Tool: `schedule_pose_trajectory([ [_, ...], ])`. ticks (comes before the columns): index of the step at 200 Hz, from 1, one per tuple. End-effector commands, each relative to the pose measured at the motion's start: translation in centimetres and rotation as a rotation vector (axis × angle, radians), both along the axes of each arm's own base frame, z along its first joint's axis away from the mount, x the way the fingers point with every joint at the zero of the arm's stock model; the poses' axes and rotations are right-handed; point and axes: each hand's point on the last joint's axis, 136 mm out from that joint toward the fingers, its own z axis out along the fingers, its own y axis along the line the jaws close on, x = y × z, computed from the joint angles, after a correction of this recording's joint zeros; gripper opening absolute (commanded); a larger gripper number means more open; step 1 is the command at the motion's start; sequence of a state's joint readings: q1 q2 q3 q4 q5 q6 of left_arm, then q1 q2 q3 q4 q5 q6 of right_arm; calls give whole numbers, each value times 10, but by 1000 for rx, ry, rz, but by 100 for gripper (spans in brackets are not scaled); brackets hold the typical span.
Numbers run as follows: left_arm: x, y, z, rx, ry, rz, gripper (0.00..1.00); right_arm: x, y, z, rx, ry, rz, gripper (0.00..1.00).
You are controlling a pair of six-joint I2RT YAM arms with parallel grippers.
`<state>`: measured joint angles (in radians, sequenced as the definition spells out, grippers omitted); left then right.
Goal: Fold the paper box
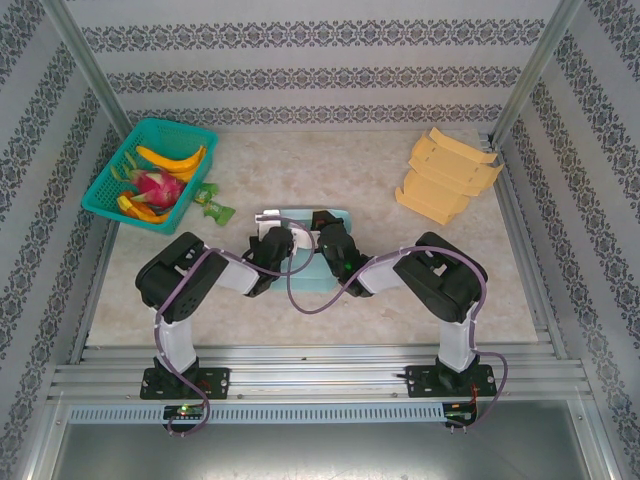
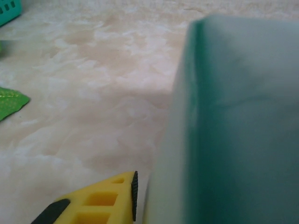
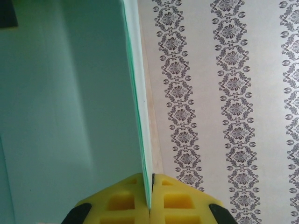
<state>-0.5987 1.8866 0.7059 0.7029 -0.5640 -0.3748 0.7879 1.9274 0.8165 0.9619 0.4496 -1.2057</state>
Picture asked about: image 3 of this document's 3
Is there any light teal paper box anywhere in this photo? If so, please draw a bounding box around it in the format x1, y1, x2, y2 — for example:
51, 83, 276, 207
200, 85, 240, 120
0, 0, 154, 224

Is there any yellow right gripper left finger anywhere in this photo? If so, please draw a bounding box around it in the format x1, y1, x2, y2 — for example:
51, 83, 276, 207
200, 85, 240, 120
62, 172, 150, 224

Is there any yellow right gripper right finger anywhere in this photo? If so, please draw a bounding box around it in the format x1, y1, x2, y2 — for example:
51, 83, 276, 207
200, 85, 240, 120
150, 173, 237, 224

